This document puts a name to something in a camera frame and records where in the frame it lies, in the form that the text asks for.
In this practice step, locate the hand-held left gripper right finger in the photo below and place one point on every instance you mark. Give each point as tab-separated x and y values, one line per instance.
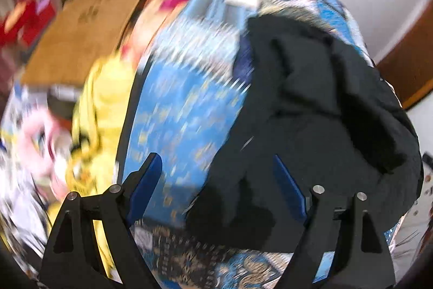
291	189

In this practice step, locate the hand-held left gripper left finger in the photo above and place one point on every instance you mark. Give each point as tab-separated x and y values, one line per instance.
149	180

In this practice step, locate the black zip hoodie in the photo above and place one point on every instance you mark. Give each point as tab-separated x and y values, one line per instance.
321	106

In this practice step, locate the blue patchwork blanket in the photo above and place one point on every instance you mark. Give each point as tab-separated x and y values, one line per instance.
189	106

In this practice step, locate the yellow garment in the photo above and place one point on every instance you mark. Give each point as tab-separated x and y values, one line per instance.
105	99

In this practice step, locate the pink white printed cloth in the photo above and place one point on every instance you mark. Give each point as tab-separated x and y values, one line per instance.
30	146

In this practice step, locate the pink floral bedsheet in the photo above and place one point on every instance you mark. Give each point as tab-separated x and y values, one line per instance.
149	21

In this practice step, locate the wooden lap desk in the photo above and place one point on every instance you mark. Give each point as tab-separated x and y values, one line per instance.
77	35

